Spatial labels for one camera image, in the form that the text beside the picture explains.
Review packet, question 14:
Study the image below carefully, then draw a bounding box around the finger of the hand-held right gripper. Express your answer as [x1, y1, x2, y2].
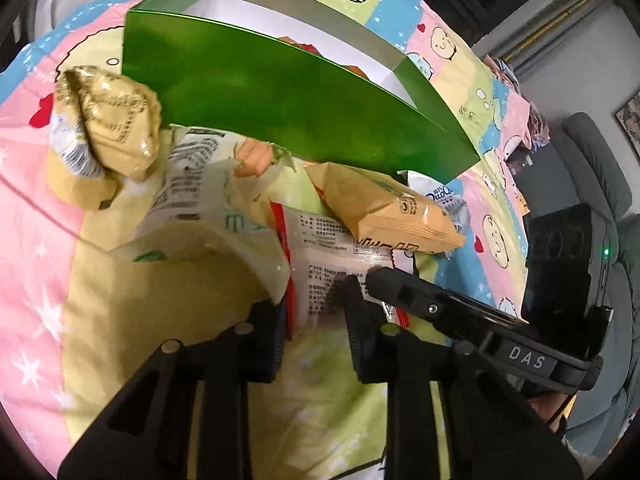
[366, 266, 524, 347]

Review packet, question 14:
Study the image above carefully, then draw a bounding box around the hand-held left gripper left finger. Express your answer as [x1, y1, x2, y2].
[57, 302, 287, 480]

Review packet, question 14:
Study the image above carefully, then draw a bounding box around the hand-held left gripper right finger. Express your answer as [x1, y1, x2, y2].
[342, 275, 583, 480]

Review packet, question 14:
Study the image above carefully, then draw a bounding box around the white red-edged snack packet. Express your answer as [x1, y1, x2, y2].
[270, 202, 416, 341]

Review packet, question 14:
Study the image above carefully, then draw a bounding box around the tan snack packet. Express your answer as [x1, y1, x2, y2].
[305, 161, 467, 255]

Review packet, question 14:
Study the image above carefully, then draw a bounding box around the white blue snack packet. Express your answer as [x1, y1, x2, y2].
[407, 170, 473, 241]

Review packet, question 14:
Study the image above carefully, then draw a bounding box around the large white green snack packet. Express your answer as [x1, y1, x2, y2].
[107, 127, 292, 306]

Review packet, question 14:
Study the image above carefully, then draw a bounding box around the green cardboard box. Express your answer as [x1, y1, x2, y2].
[121, 0, 482, 183]

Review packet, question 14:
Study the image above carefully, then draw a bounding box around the golden snack packet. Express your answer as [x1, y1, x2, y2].
[45, 65, 163, 211]

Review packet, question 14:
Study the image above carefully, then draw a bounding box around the orange snack packet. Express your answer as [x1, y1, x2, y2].
[277, 35, 322, 57]

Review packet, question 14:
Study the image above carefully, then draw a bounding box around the grey sofa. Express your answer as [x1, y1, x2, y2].
[550, 112, 640, 461]

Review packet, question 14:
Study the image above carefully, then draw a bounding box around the printed cartoon blanket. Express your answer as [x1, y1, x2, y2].
[0, 0, 556, 480]

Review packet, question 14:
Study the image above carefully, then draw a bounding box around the dark cabinet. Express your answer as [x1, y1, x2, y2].
[395, 0, 606, 58]

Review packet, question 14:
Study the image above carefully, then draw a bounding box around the framed wall picture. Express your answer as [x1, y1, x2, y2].
[614, 91, 640, 156]

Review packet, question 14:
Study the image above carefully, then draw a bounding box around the thin red cord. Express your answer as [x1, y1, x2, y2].
[0, 172, 108, 253]

